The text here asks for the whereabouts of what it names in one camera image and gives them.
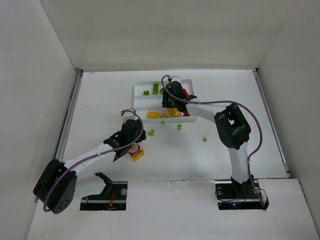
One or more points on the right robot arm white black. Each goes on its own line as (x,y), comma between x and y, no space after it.
(232,127)

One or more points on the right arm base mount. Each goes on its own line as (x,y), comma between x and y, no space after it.
(252,198)

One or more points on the right aluminium rail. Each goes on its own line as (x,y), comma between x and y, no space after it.
(275,134)

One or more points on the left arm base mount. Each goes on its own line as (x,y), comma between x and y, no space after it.
(113,196)

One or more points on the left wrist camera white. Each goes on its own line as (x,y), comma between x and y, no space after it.
(128,114)

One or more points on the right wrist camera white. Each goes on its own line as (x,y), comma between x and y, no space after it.
(173,78)

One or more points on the red white flower lego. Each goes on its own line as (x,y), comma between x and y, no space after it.
(134,149)

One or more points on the small yellow lego brick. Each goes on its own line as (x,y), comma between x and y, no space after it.
(163,115)

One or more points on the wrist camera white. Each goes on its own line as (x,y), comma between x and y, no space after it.
(173,78)
(128,114)

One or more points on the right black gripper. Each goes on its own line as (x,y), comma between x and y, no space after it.
(169,100)

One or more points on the green square lego brick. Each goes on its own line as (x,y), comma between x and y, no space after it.
(146,93)

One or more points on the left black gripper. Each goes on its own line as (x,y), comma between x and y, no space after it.
(137,133)

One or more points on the yellow lego brick large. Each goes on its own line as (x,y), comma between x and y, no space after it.
(173,112)

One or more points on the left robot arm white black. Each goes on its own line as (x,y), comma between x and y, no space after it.
(82,177)

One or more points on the aluminium rail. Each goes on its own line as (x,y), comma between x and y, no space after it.
(67,121)
(275,134)

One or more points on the left aluminium rail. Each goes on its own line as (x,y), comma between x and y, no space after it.
(67,121)

